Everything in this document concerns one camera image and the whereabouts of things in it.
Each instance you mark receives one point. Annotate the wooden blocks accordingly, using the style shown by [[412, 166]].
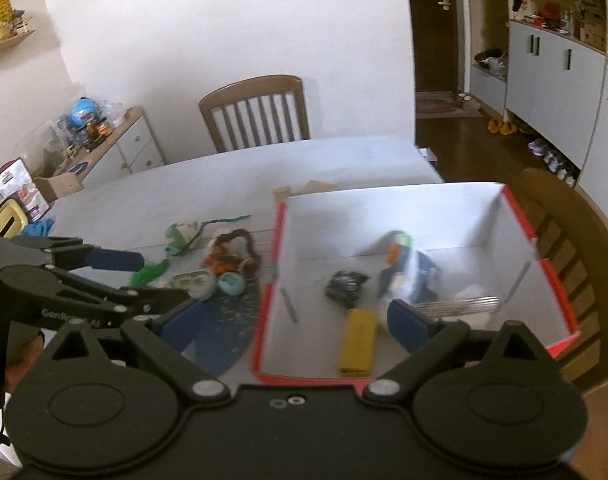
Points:
[[319, 186]]

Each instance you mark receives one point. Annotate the blue round toy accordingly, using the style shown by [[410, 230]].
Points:
[[83, 110]]

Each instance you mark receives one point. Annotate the red plush toy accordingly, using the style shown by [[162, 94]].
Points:
[[549, 10]]

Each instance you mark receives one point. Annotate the small white box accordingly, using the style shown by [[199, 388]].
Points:
[[429, 155]]

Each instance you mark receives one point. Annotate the pale green round case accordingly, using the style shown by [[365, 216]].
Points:
[[198, 282]]

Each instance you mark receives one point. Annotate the grey wall cabinet unit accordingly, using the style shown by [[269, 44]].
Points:
[[549, 95]]

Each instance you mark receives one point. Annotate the yellow tissue box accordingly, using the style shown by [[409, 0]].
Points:
[[8, 220]]

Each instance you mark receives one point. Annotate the dark blue placemat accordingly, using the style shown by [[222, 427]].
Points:
[[223, 330]]

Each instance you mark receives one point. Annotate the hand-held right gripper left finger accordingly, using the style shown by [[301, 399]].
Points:
[[186, 325]]

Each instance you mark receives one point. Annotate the black packet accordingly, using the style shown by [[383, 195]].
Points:
[[346, 285]]

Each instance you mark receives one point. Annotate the red white snack package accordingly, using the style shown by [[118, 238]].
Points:
[[18, 185]]

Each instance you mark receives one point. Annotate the red cardboard box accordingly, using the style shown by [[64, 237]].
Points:
[[309, 350]]

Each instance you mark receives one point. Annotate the dark wooden door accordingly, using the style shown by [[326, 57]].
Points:
[[434, 45]]

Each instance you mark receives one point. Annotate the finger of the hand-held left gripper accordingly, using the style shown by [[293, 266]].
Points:
[[133, 300], [116, 260]]

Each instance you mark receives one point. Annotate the orange slipper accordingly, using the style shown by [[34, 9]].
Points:
[[494, 125], [509, 128]]

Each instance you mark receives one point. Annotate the green cloth strip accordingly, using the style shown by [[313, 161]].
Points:
[[148, 272]]

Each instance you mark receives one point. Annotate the patterned door mat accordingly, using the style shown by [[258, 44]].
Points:
[[444, 107]]

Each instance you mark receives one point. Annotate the brown cardboard box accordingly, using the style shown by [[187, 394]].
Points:
[[594, 32]]

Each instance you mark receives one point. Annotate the white drawer sideboard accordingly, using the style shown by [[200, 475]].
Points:
[[138, 145]]

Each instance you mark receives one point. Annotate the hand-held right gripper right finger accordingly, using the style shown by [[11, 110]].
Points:
[[409, 325]]

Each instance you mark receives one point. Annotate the white shopping bag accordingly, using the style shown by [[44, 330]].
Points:
[[499, 66]]

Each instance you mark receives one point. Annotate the teal round case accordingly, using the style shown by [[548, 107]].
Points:
[[232, 284]]

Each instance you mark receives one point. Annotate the blue cloth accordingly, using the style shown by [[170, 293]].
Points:
[[38, 227]]

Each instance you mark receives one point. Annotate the row of sneakers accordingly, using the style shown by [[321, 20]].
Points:
[[554, 160]]

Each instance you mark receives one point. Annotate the dark bag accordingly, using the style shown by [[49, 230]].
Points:
[[486, 55]]

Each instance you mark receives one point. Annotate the wooden slat-back chair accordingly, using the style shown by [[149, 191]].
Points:
[[599, 270], [254, 87]]

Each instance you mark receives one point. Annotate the wooden wall shelf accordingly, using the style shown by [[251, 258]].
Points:
[[8, 40]]

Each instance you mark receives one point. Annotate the silver foil packet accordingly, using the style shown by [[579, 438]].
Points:
[[459, 305]]

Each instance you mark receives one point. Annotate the pile of small toys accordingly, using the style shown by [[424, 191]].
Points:
[[91, 130]]

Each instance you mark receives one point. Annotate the open cardboard box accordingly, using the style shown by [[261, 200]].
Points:
[[58, 185]]

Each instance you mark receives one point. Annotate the yellowed tape roll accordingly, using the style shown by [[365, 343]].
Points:
[[282, 192]]

